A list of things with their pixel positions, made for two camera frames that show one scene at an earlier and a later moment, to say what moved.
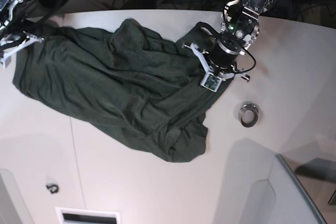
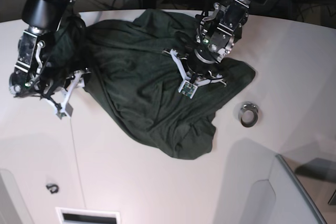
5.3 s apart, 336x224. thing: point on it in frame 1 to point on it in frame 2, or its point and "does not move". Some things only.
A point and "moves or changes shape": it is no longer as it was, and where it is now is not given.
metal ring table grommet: (251, 106) does not move
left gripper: (29, 39) to (54, 79)
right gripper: (223, 57) to (200, 62)
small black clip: (54, 188) does not move
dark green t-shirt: (129, 81) moves or changes shape
